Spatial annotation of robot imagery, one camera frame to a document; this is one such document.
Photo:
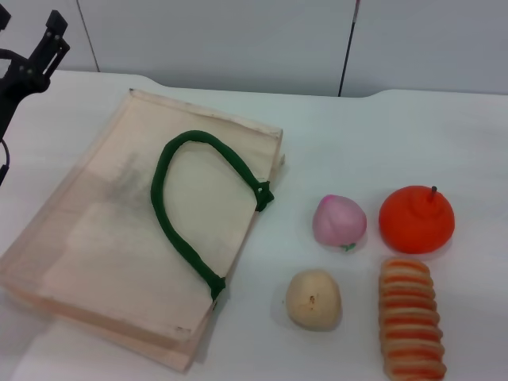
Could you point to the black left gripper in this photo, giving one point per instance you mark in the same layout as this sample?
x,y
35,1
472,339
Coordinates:
x,y
18,79

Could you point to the beige potato toy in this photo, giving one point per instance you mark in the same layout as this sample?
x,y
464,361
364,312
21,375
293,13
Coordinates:
x,y
313,299

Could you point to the pink peach bun toy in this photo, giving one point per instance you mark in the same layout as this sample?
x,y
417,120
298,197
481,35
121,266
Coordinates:
x,y
337,222

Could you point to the orange persimmon toy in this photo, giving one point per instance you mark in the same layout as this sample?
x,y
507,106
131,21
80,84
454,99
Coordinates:
x,y
414,224

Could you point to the orange striped bread loaf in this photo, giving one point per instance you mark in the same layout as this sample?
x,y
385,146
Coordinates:
x,y
410,321

